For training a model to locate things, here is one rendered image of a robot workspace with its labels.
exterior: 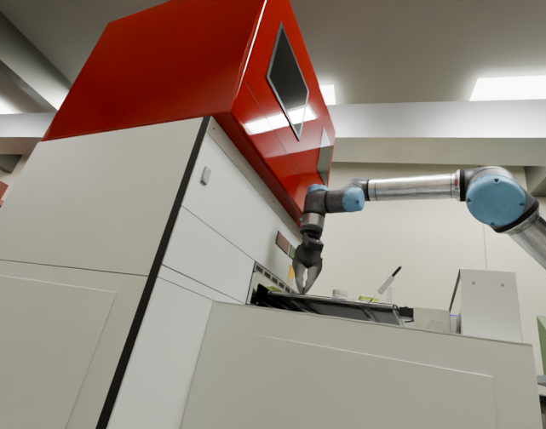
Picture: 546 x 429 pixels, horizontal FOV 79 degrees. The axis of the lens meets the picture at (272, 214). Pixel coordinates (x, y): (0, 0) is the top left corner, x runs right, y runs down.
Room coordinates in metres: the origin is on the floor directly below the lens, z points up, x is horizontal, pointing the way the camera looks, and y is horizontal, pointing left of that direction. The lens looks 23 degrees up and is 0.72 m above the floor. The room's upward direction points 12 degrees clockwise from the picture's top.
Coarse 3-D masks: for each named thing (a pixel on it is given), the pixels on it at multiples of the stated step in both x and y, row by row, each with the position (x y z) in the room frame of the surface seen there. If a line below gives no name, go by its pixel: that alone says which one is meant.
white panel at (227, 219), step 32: (192, 160) 0.65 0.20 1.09; (224, 160) 0.73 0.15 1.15; (192, 192) 0.66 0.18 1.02; (224, 192) 0.76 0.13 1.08; (256, 192) 0.90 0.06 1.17; (192, 224) 0.69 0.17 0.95; (224, 224) 0.79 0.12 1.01; (256, 224) 0.94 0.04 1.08; (288, 224) 1.14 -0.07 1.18; (160, 256) 0.65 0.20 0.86; (192, 256) 0.72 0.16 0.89; (224, 256) 0.83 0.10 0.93; (256, 256) 0.97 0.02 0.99; (288, 256) 1.18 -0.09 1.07; (192, 288) 0.74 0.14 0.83; (224, 288) 0.86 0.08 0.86
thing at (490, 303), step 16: (464, 272) 0.63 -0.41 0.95; (480, 272) 0.61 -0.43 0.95; (496, 272) 0.60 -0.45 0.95; (512, 272) 0.59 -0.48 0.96; (464, 288) 0.63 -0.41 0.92; (480, 288) 0.62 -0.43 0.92; (496, 288) 0.60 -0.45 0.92; (512, 288) 0.59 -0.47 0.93; (464, 304) 0.63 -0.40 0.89; (480, 304) 0.62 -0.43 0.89; (496, 304) 0.60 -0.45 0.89; (512, 304) 0.59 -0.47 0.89; (464, 320) 0.63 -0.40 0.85; (480, 320) 0.62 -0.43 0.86; (496, 320) 0.61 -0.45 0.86; (512, 320) 0.59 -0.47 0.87; (480, 336) 0.62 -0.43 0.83; (496, 336) 0.61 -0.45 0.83; (512, 336) 0.59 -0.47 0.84
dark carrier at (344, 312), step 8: (280, 296) 1.01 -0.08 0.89; (288, 304) 1.13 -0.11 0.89; (312, 304) 1.03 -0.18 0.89; (320, 304) 1.00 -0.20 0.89; (328, 304) 0.98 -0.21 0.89; (336, 304) 0.95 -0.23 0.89; (344, 304) 0.93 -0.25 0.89; (320, 312) 1.17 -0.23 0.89; (328, 312) 1.13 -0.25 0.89; (336, 312) 1.10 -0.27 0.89; (344, 312) 1.07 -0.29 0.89; (352, 312) 1.04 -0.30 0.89; (360, 312) 1.01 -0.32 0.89; (376, 312) 0.95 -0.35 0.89; (384, 312) 0.93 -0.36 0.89; (392, 312) 0.90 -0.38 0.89; (368, 320) 1.12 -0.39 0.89; (376, 320) 1.08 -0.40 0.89; (384, 320) 1.05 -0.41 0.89; (392, 320) 1.02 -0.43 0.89
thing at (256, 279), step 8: (256, 272) 0.97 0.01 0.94; (256, 280) 0.98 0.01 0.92; (264, 280) 1.02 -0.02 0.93; (256, 288) 0.99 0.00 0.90; (264, 288) 1.06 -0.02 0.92; (272, 288) 1.08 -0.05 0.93; (248, 296) 0.97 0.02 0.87; (248, 304) 0.97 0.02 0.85; (256, 304) 1.00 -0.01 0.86; (264, 304) 1.05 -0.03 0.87
